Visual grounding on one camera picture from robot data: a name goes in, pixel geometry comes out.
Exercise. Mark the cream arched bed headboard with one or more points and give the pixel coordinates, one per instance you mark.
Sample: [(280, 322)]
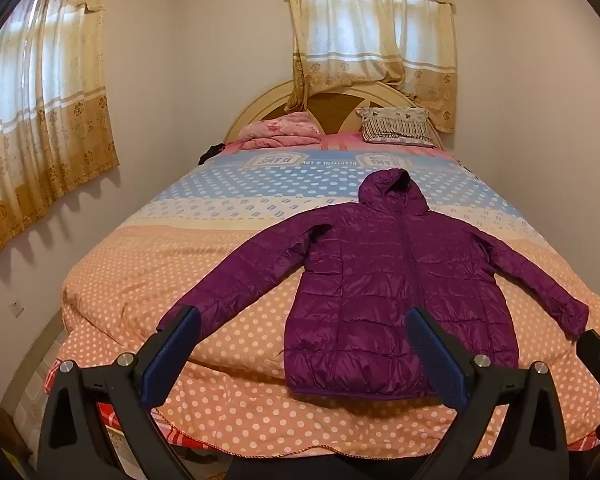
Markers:
[(260, 105)]

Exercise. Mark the striped pillow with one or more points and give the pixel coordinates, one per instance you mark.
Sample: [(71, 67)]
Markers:
[(397, 125)]

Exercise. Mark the black cloth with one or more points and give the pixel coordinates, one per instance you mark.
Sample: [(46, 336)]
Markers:
[(211, 154)]

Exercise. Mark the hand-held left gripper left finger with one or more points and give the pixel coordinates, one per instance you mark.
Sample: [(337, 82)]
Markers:
[(169, 357)]

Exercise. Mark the purple hooded puffer jacket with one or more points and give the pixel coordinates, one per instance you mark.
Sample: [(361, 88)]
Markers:
[(370, 270)]

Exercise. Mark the beige floral valance curtain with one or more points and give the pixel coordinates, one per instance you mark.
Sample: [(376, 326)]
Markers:
[(370, 30)]

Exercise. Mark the beige floral side curtain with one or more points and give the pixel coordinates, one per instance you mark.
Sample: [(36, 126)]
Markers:
[(40, 110)]

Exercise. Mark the bed with polka-dot quilt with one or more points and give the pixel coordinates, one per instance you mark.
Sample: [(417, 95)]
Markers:
[(190, 240)]

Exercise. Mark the white wall socket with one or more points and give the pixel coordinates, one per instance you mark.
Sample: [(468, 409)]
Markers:
[(15, 308)]

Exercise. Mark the pink folded blanket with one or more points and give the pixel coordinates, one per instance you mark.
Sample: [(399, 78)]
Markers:
[(280, 132)]

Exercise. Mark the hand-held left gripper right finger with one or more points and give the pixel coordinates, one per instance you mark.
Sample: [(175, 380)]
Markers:
[(432, 360)]

